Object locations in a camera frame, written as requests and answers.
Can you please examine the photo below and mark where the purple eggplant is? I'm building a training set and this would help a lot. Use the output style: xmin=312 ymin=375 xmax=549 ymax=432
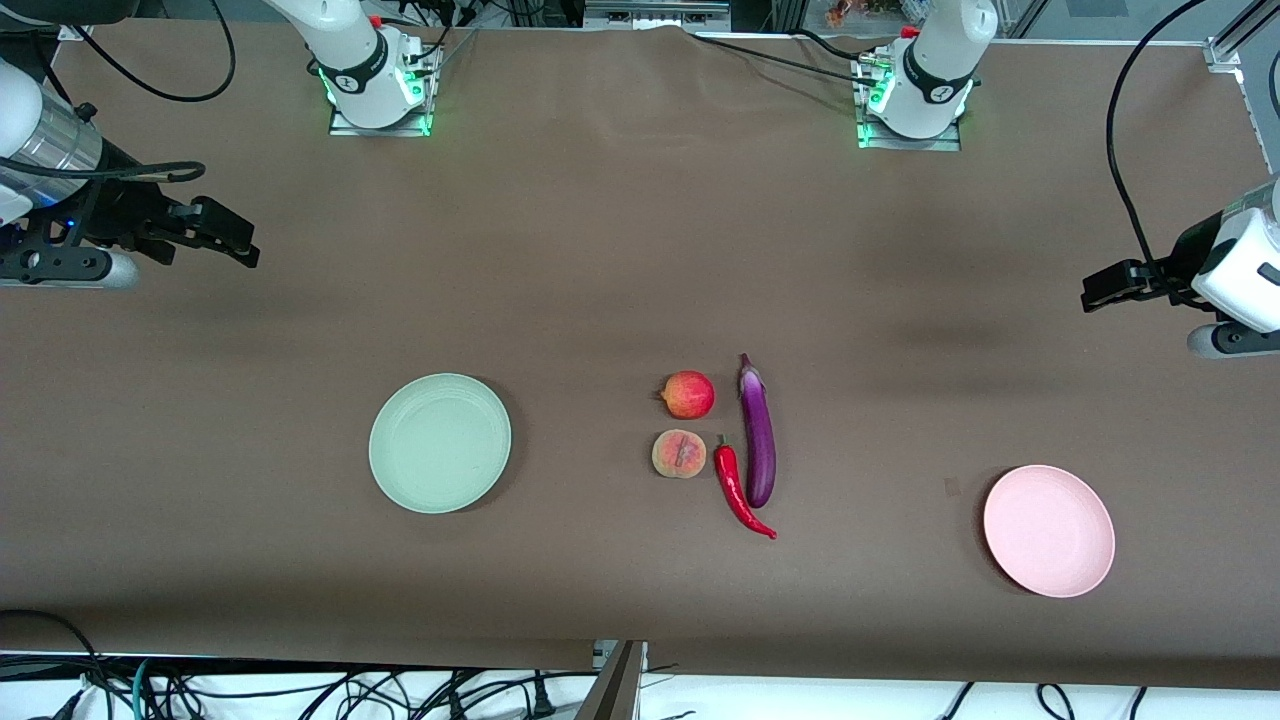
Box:
xmin=738 ymin=352 xmax=778 ymax=510

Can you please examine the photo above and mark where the red chili pepper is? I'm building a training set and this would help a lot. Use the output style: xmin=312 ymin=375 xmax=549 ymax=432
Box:
xmin=712 ymin=434 xmax=778 ymax=541

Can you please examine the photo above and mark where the red pomegranate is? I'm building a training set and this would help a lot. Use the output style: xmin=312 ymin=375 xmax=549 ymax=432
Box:
xmin=657 ymin=370 xmax=717 ymax=420

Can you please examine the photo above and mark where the yellow pink peach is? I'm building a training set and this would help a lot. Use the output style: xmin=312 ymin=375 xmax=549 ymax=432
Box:
xmin=651 ymin=429 xmax=708 ymax=481

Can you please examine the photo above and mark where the pink plate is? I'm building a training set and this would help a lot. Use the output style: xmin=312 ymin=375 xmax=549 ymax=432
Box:
xmin=983 ymin=464 xmax=1116 ymax=599

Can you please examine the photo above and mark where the light green plate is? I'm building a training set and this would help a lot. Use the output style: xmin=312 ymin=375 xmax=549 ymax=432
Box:
xmin=368 ymin=373 xmax=513 ymax=515

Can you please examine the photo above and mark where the brown table cover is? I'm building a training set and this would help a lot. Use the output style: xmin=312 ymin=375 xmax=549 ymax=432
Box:
xmin=0 ymin=18 xmax=1280 ymax=691

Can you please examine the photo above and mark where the grey metal box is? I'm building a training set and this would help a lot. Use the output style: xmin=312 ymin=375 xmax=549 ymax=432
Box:
xmin=583 ymin=0 xmax=733 ymax=33

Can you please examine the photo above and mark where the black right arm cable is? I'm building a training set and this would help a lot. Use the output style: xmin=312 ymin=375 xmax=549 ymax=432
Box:
xmin=0 ymin=0 xmax=239 ymax=186

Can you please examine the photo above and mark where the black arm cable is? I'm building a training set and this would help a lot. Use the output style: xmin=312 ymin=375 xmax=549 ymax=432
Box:
xmin=1104 ymin=0 xmax=1207 ymax=293
xmin=0 ymin=0 xmax=239 ymax=186

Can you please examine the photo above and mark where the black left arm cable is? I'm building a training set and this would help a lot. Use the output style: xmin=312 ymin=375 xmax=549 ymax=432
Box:
xmin=1104 ymin=0 xmax=1207 ymax=293

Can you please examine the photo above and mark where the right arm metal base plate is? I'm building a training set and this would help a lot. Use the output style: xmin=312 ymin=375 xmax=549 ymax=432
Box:
xmin=328 ymin=45 xmax=442 ymax=138

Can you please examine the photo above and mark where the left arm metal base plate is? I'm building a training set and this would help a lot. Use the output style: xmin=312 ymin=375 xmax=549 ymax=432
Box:
xmin=855 ymin=55 xmax=964 ymax=153

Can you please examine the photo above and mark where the aluminium frame profile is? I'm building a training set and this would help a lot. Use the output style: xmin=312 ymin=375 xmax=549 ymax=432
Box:
xmin=1205 ymin=0 xmax=1280 ymax=176

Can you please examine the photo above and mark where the black cable across table cover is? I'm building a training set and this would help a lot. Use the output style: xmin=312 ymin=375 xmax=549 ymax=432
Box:
xmin=690 ymin=28 xmax=886 ymax=86

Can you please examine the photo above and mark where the large black looped cable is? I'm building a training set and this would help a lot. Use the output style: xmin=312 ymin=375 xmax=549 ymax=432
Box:
xmin=0 ymin=608 xmax=117 ymax=720

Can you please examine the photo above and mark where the aluminium post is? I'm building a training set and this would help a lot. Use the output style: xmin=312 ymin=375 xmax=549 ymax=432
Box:
xmin=575 ymin=640 xmax=649 ymax=720

